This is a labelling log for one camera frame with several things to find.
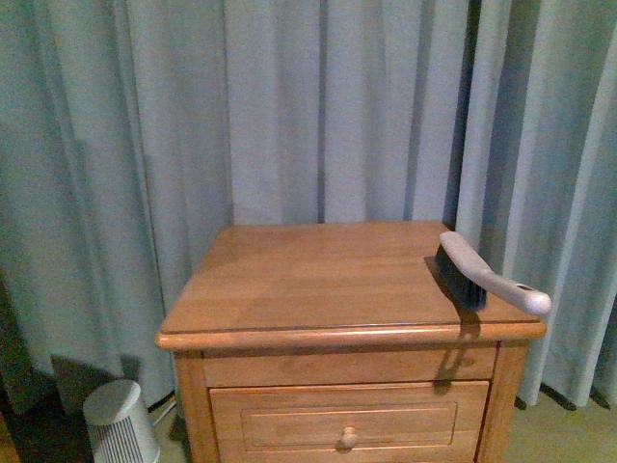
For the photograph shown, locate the white handled black brush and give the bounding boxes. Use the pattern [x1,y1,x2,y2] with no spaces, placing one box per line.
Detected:
[435,231,551,316]

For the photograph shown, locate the white ribbed trash bin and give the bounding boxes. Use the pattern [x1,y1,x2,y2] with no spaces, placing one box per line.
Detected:
[83,379,161,462]

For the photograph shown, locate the wooden nightstand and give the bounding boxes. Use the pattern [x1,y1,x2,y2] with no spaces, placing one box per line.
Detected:
[157,222,546,462]

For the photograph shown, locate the light blue curtain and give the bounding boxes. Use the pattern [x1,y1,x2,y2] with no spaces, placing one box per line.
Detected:
[1,1,616,413]

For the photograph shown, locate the wooden drawer knob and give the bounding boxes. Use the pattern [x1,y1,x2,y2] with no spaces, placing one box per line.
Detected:
[335,426,360,453]

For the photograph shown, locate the white cable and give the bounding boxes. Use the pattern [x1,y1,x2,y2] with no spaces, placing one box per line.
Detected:
[152,398,178,428]

